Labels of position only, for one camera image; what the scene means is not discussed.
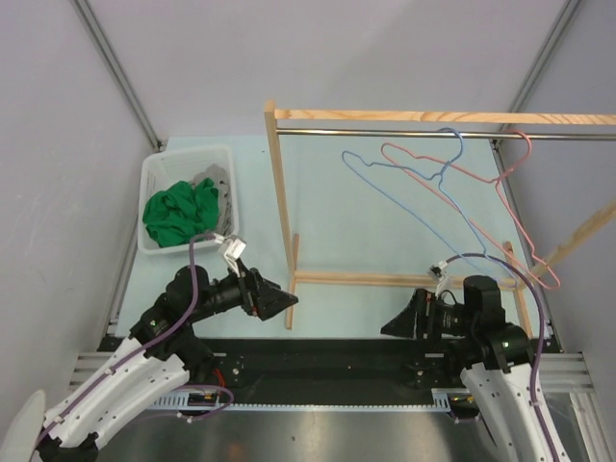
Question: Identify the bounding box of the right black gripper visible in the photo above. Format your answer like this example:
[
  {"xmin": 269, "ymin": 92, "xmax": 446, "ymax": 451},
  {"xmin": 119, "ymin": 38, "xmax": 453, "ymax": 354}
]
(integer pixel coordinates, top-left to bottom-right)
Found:
[{"xmin": 381, "ymin": 287, "xmax": 477, "ymax": 343}]

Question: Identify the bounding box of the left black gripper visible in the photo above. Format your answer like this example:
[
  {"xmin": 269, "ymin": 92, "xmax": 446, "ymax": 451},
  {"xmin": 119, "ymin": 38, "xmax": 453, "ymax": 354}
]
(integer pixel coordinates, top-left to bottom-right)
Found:
[{"xmin": 188, "ymin": 257, "xmax": 297, "ymax": 322}]

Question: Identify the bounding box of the green t shirt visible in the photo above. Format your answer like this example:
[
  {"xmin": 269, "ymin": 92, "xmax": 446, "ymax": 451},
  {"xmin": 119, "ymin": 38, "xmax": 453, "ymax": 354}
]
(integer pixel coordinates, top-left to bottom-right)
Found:
[{"xmin": 141, "ymin": 177, "xmax": 219, "ymax": 248}]

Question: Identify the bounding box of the blue wire hanger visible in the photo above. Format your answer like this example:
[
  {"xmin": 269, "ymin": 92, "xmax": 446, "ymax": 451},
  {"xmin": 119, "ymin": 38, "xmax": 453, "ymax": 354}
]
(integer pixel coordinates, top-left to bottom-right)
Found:
[{"xmin": 341, "ymin": 128, "xmax": 515, "ymax": 277}]

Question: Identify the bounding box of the grey t shirt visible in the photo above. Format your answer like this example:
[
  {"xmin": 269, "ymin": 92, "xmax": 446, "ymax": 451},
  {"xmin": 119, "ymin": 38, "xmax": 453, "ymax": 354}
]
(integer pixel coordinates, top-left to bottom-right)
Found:
[{"xmin": 192, "ymin": 164, "xmax": 235, "ymax": 235}]

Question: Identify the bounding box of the pink wire hanger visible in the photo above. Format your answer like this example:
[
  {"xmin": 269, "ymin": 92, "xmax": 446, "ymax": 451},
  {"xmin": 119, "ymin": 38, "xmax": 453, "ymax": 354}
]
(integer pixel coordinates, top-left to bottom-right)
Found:
[{"xmin": 380, "ymin": 130, "xmax": 561, "ymax": 290}]

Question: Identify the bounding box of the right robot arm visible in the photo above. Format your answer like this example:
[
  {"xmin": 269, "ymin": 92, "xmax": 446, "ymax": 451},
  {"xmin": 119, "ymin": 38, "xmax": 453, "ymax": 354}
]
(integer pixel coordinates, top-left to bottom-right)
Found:
[{"xmin": 380, "ymin": 275, "xmax": 569, "ymax": 461}]

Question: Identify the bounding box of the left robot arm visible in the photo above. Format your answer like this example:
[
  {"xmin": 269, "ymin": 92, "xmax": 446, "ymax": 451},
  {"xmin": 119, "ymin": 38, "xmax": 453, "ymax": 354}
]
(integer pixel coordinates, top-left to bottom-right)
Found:
[{"xmin": 36, "ymin": 266, "xmax": 298, "ymax": 461}]

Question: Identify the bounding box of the wooden clothes rack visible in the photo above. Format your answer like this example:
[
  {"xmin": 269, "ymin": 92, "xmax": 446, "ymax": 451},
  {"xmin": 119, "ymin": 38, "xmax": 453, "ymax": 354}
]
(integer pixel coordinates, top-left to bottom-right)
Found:
[{"xmin": 264, "ymin": 100, "xmax": 615, "ymax": 334}]

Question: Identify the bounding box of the white plastic basket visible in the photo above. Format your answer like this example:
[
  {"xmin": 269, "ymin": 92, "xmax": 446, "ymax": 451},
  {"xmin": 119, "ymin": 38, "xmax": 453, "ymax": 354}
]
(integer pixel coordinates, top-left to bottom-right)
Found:
[{"xmin": 139, "ymin": 144, "xmax": 240, "ymax": 235}]

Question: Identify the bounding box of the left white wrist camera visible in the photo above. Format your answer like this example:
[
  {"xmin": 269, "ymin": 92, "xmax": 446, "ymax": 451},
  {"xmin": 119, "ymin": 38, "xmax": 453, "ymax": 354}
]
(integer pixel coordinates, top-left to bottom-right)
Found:
[{"xmin": 214, "ymin": 234, "xmax": 246, "ymax": 275}]

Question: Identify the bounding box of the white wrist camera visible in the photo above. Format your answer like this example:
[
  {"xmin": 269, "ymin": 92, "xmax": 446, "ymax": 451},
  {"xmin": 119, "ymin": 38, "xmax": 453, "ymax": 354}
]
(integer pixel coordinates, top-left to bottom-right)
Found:
[
  {"xmin": 214, "ymin": 234, "xmax": 246, "ymax": 275},
  {"xmin": 427, "ymin": 263, "xmax": 450, "ymax": 295}
]

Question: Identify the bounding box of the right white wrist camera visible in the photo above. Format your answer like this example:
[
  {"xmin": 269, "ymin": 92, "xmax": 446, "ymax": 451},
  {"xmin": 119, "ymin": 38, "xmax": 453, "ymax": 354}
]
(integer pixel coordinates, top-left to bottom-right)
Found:
[{"xmin": 427, "ymin": 263, "xmax": 450, "ymax": 295}]

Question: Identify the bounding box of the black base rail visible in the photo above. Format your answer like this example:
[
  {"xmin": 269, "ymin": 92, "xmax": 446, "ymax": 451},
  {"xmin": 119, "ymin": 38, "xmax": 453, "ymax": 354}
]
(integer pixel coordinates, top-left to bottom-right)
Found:
[{"xmin": 192, "ymin": 337, "xmax": 564, "ymax": 405}]

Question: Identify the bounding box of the white cable duct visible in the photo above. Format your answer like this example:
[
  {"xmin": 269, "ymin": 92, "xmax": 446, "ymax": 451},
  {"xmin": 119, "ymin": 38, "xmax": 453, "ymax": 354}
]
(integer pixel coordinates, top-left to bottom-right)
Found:
[{"xmin": 147, "ymin": 391, "xmax": 451, "ymax": 413}]

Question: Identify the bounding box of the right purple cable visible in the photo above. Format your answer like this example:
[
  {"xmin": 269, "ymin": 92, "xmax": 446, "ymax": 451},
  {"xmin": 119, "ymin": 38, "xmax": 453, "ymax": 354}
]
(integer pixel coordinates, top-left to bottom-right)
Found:
[{"xmin": 445, "ymin": 253, "xmax": 567, "ymax": 462}]

